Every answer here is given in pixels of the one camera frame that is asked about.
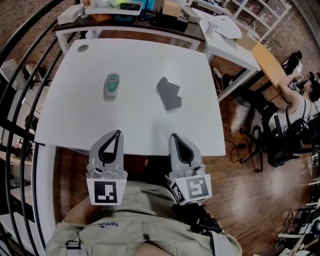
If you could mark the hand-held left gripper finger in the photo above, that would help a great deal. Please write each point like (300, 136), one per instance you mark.
(120, 150)
(93, 152)

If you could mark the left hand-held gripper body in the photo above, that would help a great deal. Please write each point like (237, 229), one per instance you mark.
(105, 190)

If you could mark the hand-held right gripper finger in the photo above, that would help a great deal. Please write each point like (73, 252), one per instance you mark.
(197, 153)
(172, 155)

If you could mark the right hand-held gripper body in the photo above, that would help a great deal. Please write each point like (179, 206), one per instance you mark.
(197, 188)

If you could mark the grey cloth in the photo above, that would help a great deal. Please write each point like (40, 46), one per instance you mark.
(168, 95)

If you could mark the white and green remote control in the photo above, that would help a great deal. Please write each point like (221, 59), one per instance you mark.
(111, 86)

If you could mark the person's left forearm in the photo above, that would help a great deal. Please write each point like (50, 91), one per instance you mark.
(82, 212)

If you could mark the beige vest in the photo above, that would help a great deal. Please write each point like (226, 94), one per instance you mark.
(140, 215)

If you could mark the black vest buckle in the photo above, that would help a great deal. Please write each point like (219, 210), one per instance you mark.
(73, 245)

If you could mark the black office chair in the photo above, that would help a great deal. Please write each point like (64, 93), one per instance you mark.
(280, 147)

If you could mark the white power strip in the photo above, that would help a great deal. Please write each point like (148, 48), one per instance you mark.
(217, 72)

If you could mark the white side table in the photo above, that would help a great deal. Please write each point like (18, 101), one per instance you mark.
(230, 50)

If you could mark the black metal railing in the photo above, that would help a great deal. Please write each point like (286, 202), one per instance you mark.
(15, 75)

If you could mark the light wooden desk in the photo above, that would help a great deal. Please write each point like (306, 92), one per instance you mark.
(268, 62)

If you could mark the dark-top table with white legs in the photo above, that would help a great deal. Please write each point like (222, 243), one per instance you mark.
(140, 27)

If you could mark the white paper cup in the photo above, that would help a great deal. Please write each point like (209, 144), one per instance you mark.
(211, 28)

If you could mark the white cut-out board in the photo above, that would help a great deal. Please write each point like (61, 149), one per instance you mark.
(228, 27)

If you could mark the black box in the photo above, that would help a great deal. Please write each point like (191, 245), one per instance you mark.
(172, 23)

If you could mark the teal box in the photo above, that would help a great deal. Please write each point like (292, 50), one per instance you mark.
(125, 18)

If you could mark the orange box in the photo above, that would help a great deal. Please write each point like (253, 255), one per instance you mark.
(100, 17)

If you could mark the beige box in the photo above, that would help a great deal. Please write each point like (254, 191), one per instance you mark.
(191, 15)

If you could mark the white tray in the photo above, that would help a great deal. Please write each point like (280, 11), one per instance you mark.
(110, 10)

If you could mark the long white box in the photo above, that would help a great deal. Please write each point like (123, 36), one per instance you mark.
(68, 13)

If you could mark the black case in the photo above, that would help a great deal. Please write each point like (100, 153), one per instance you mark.
(130, 6)

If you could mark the cardboard box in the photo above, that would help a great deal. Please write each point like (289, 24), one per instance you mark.
(172, 7)

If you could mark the blue box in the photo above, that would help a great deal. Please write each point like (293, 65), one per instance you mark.
(152, 5)

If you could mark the white shelf unit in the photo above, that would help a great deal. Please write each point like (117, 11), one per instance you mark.
(257, 15)

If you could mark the black wrist mount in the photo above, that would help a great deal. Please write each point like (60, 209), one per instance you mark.
(202, 220)

